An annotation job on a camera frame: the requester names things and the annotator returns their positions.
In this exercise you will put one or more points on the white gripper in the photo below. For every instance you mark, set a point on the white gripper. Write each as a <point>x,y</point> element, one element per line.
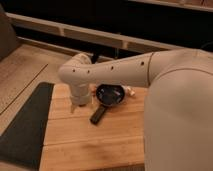
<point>80,95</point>

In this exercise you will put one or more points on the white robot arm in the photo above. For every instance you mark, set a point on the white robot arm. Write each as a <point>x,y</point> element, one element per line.
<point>178,109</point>

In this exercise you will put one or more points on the black frying pan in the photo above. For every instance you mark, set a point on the black frying pan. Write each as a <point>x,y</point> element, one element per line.
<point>108,96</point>

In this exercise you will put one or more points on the small white crumpled object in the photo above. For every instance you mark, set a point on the small white crumpled object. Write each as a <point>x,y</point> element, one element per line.
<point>129,91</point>

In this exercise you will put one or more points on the dark floor mat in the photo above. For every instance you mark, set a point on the dark floor mat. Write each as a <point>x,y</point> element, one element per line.
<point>22,141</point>

